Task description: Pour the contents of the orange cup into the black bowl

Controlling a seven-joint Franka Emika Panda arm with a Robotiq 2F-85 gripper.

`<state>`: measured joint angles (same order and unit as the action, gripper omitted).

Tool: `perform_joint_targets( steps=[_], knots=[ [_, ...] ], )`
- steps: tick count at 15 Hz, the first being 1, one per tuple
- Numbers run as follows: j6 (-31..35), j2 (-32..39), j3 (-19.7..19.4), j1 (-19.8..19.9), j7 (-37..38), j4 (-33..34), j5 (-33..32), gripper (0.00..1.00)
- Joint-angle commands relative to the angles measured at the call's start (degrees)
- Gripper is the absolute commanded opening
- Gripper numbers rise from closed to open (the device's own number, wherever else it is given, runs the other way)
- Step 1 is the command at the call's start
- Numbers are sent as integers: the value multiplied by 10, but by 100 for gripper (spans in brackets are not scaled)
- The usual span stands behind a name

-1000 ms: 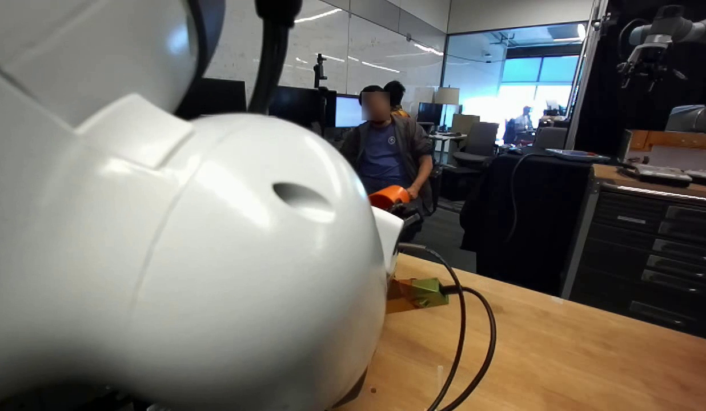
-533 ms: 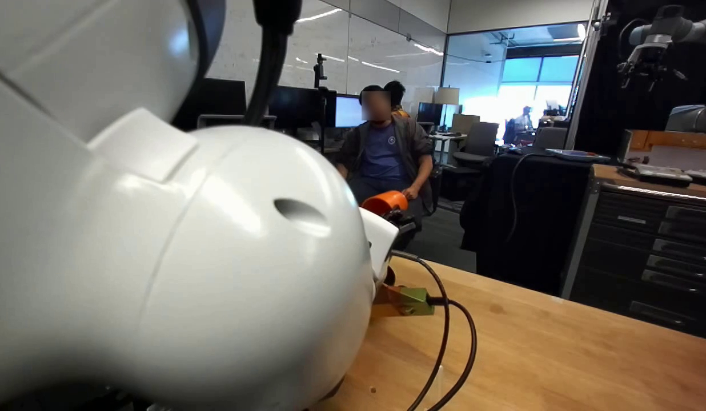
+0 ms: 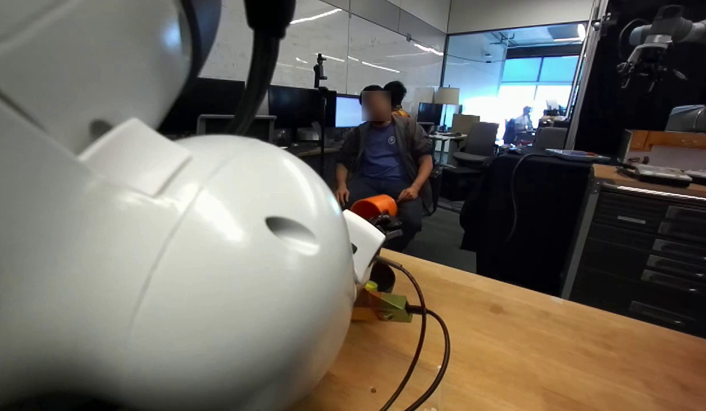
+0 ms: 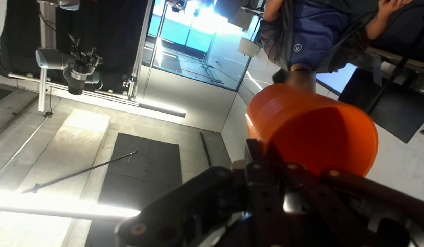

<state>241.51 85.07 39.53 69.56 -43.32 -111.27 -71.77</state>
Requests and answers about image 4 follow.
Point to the orange plastic cup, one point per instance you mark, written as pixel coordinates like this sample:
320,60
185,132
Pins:
316,132

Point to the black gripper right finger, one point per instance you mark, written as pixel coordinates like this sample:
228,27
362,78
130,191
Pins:
322,206

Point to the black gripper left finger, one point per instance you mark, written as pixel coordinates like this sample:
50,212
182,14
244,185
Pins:
254,193

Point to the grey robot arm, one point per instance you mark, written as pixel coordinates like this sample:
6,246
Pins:
79,69

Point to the seated person blue shirt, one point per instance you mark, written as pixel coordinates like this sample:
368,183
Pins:
312,32

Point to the black curtain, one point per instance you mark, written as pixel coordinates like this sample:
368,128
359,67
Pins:
116,42

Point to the lit monitor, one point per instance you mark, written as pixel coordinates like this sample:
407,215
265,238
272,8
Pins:
344,79

